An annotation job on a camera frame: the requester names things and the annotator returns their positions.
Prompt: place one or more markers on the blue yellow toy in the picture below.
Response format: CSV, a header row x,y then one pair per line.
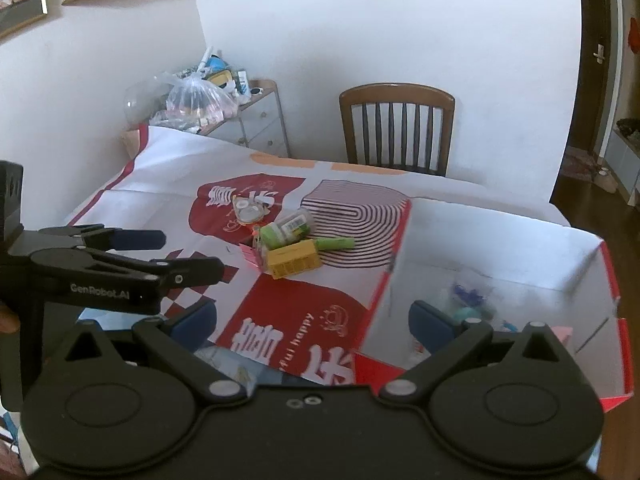
x,y
220,72

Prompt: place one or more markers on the red white printed table cover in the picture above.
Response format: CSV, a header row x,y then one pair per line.
x,y
165,170

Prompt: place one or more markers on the green tube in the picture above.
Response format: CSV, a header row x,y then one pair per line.
x,y
335,244

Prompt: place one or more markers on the contact lens case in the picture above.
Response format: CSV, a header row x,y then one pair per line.
x,y
250,210

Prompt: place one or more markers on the white drawer cabinet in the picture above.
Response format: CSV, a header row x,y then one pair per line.
x,y
260,120

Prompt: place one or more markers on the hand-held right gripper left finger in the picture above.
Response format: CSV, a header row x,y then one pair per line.
x,y
192,322

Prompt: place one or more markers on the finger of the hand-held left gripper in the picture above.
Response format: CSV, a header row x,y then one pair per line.
x,y
200,270
142,239

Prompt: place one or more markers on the brown wooden chair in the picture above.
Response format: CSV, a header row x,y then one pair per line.
x,y
395,95

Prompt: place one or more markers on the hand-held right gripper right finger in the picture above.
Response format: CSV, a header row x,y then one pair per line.
x,y
432,327

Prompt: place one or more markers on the person's left hand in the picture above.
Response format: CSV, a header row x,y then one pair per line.
x,y
7,320

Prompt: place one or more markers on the cyan round case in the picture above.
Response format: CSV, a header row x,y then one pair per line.
x,y
467,314

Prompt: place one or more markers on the red shoe box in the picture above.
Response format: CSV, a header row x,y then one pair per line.
x,y
500,245

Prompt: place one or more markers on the clear plastic bag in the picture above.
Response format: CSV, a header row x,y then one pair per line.
x,y
200,102

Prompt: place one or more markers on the white plastic tube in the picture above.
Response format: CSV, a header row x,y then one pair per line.
x,y
242,82

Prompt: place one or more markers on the pink shell-shaped case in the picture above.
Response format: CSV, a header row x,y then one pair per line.
x,y
562,335

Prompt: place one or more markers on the dark wooden door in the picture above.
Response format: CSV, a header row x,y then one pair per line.
x,y
595,60

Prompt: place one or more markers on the floor mat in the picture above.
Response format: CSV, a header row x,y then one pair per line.
x,y
585,167

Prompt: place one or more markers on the clear bottle with green cap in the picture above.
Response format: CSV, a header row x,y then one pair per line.
x,y
287,227

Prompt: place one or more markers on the small yellow box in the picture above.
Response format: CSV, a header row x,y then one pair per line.
x,y
295,259

